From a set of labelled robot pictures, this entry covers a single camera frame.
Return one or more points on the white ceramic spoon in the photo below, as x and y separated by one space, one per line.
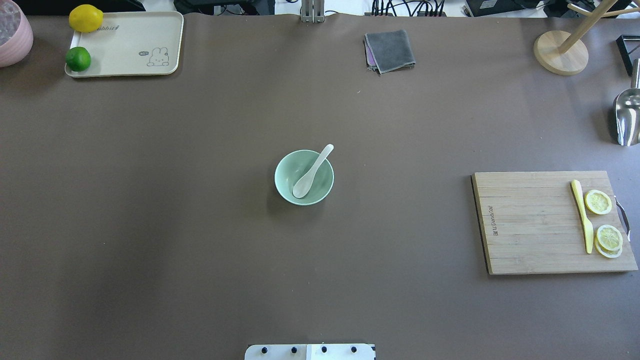
303 185

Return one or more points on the pink ribbed bowl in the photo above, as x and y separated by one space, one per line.
16 36

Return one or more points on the grey folded cloth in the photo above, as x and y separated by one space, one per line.
388 51

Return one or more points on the bamboo cutting board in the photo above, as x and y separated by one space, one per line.
530 223

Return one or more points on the cream rabbit tray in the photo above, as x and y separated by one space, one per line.
132 44

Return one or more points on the green lime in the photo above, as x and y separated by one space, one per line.
78 59

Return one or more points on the yellow plastic knife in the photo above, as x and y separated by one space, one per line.
587 226

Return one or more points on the wooden mug tree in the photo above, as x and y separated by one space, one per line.
563 53

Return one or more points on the yellow lemon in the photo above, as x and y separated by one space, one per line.
85 18

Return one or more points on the stacked lemon slice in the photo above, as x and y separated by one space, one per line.
608 241

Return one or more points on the steel scoop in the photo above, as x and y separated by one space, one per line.
627 110

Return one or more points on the aluminium frame post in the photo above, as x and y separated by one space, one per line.
312 11

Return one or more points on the white camera pillar base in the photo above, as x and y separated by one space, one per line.
312 351

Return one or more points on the lemon slice near handle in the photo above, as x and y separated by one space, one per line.
598 202

